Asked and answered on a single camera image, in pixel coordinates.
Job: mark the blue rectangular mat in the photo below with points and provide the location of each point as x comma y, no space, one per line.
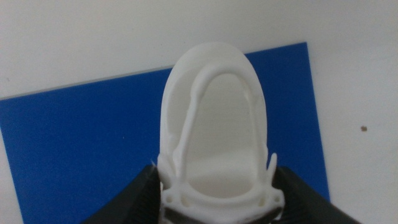
84,137

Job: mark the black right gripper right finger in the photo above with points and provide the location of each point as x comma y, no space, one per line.
304,202

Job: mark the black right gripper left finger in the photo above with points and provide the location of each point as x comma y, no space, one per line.
136,202

